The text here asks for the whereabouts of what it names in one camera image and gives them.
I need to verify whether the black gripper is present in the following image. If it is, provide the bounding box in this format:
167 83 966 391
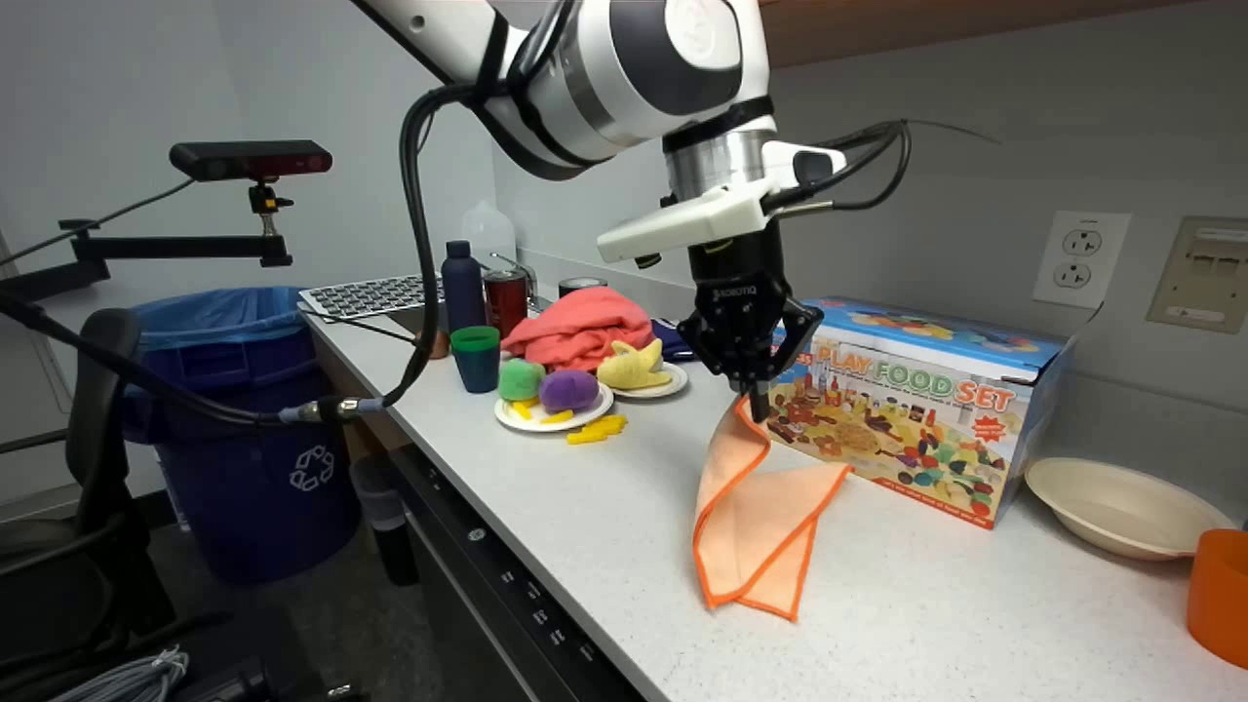
675 226 827 420

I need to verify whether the orange cloth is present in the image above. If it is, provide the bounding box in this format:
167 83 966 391
689 387 853 624

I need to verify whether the red crumpled cloth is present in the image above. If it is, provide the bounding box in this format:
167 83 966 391
498 285 658 379

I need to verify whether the blue toy dish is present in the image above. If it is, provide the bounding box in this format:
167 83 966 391
649 314 707 368

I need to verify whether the small white plate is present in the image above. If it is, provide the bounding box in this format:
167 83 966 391
597 364 696 407

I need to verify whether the play food set box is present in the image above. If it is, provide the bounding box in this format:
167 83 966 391
766 295 1075 533

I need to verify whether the yellow toy banana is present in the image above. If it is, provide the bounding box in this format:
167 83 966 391
566 411 632 450

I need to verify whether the purple toy ball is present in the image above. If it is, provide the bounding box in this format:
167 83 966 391
540 368 605 418

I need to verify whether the green toy ball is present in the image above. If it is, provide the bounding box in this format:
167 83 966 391
496 355 550 407

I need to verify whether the green cup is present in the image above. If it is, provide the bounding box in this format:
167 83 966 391
449 324 506 396

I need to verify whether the dark blue bottle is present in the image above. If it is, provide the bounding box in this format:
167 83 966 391
437 238 489 334

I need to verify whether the grey keyboard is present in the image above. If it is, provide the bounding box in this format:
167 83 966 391
298 269 446 326

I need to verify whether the beige plate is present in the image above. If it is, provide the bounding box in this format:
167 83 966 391
1023 451 1240 567

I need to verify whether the orange cup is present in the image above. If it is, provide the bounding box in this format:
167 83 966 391
1186 528 1248 673

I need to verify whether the blue recycling bin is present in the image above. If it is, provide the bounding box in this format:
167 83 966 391
120 285 368 587

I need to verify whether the blue plastic bin liner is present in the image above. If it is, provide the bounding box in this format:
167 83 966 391
124 285 315 387

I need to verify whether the black office chair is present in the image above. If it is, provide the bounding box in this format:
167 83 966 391
0 307 180 702

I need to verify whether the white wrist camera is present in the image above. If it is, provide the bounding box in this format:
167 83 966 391
592 135 852 273

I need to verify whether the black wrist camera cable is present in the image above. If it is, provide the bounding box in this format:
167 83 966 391
758 114 1006 223

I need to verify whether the white wall outlet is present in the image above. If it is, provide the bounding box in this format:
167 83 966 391
1031 207 1135 311

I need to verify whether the wooden wall cabinet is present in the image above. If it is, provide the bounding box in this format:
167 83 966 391
758 0 1148 70

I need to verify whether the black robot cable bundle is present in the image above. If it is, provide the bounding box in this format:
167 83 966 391
0 0 579 434

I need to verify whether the beige wall panel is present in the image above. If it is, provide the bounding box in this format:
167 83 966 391
1148 213 1248 340

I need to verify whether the black camera on mount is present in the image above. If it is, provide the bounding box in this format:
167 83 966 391
167 135 337 182

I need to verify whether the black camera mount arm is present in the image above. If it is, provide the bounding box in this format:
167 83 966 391
0 181 298 307

